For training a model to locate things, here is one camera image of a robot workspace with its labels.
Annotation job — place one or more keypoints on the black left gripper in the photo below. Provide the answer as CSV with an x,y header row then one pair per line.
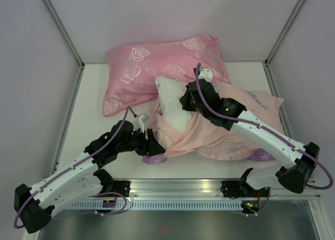
x,y
151,146

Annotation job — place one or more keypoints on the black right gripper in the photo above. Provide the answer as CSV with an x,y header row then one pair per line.
x,y
185,99

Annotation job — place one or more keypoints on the white pillow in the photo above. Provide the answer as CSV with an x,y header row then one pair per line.
x,y
170,91

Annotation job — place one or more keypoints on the purple Elsa pillowcase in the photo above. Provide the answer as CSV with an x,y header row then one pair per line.
x,y
211,141

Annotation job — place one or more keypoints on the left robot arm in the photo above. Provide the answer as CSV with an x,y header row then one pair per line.
x,y
84,177

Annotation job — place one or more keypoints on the pink rose-patterned pillow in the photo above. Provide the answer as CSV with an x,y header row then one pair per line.
x,y
134,68

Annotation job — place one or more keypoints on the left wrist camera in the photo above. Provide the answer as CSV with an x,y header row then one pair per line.
x,y
140,120

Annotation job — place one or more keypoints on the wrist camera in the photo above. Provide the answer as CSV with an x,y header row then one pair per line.
x,y
140,120
206,74

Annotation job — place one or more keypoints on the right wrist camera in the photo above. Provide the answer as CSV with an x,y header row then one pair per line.
x,y
206,74

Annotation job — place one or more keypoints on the aluminium front rail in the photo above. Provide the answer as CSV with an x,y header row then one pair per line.
x,y
193,189

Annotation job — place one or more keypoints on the white slotted cable duct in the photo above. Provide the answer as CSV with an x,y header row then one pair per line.
x,y
155,205

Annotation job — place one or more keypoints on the right aluminium frame post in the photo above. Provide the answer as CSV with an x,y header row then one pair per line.
x,y
285,30

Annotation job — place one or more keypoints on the aluminium frame post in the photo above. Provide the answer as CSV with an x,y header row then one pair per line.
x,y
285,30
63,32

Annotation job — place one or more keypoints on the left aluminium frame post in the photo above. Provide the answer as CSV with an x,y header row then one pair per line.
x,y
63,32

